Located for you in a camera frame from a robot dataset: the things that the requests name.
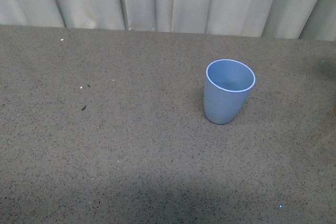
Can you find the blue plastic cup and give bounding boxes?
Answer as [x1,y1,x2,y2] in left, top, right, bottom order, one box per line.
[204,59,256,124]

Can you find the white pleated curtain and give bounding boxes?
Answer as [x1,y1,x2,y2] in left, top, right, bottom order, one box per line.
[1,0,335,41]

